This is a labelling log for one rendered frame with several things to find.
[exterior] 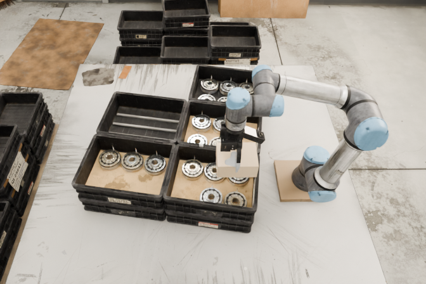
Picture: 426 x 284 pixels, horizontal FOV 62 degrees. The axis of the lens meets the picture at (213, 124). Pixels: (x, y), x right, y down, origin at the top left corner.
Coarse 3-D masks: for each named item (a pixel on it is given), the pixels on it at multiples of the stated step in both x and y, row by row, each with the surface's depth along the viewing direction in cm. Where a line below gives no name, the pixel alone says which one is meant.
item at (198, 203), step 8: (176, 152) 165; (168, 176) 156; (168, 184) 153; (256, 184) 155; (256, 192) 154; (168, 200) 150; (176, 200) 149; (184, 200) 149; (192, 200) 149; (256, 200) 150; (216, 208) 149; (224, 208) 148; (232, 208) 147; (240, 208) 147; (248, 208) 147; (256, 208) 147
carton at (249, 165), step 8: (216, 144) 146; (248, 144) 145; (216, 152) 146; (224, 152) 142; (248, 152) 142; (256, 152) 142; (216, 160) 146; (224, 160) 139; (248, 160) 140; (256, 160) 140; (224, 168) 138; (232, 168) 138; (240, 168) 138; (248, 168) 139; (256, 168) 139; (224, 176) 142; (232, 176) 143; (240, 176) 143; (248, 176) 143; (256, 176) 143
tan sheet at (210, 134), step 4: (192, 116) 194; (212, 120) 192; (188, 124) 190; (212, 124) 191; (248, 124) 192; (252, 124) 192; (256, 124) 192; (188, 128) 188; (192, 128) 188; (212, 128) 189; (256, 128) 190; (188, 132) 186; (192, 132) 186; (196, 132) 186; (200, 132) 187; (204, 132) 187; (208, 132) 187; (212, 132) 187; (188, 136) 185; (208, 136) 185; (212, 136) 185; (216, 136) 185; (184, 140) 183; (208, 140) 183; (244, 140) 184; (248, 140) 184; (208, 144) 182
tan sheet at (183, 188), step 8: (184, 160) 174; (176, 176) 168; (176, 184) 165; (184, 184) 165; (192, 184) 165; (200, 184) 166; (208, 184) 166; (216, 184) 166; (224, 184) 166; (248, 184) 166; (176, 192) 162; (184, 192) 163; (192, 192) 163; (200, 192) 163; (224, 192) 163; (240, 192) 164; (248, 192) 164; (248, 200) 161
